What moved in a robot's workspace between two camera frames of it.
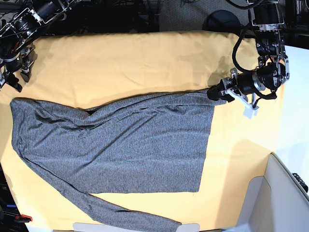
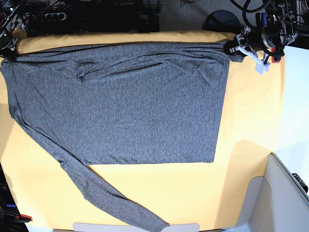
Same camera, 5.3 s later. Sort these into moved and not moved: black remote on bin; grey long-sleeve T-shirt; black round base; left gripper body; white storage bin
Moved: left gripper body; grey long-sleeve T-shirt
Not moved: white storage bin; black round base; black remote on bin
